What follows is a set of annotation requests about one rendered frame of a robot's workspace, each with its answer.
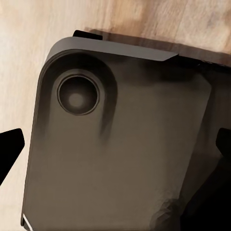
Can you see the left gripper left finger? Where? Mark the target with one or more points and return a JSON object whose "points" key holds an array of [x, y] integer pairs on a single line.
{"points": [[11, 144]]}

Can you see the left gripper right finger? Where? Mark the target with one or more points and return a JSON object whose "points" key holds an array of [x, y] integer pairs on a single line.
{"points": [[223, 143]]}

